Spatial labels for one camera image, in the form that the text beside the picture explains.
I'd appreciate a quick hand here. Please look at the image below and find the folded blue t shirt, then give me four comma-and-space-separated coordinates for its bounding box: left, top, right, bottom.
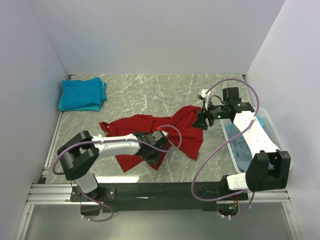
61, 77, 105, 109

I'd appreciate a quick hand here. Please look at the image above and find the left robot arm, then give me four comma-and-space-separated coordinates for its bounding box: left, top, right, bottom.
57, 129, 169, 201

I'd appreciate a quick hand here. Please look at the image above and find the grey blue t shirt in basket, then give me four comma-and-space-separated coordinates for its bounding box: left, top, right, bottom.
225, 123, 253, 173

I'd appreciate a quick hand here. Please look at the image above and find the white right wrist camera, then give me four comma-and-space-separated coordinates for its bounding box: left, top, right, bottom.
197, 88, 211, 109

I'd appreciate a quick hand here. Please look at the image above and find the folded teal t shirt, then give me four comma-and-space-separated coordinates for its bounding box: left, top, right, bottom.
57, 81, 108, 113

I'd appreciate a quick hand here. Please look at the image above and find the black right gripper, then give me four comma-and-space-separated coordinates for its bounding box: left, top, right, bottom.
191, 100, 229, 131

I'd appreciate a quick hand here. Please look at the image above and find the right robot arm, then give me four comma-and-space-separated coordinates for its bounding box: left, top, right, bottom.
192, 87, 291, 200

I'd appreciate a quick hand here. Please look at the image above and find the red t shirt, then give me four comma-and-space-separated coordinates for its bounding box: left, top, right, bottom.
99, 105, 204, 173

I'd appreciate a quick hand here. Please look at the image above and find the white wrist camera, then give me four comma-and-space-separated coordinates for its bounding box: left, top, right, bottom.
154, 126, 169, 146
197, 88, 211, 109

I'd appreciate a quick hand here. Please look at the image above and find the teal t shirt in basket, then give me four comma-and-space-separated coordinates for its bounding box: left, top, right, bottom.
256, 116, 265, 128

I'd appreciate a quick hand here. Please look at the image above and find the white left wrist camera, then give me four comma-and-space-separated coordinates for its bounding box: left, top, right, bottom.
154, 126, 169, 146

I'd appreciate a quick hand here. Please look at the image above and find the aluminium frame rail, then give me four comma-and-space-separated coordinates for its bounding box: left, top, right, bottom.
25, 184, 291, 205

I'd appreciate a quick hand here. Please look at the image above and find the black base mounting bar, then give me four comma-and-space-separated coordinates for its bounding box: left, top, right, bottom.
70, 181, 236, 212

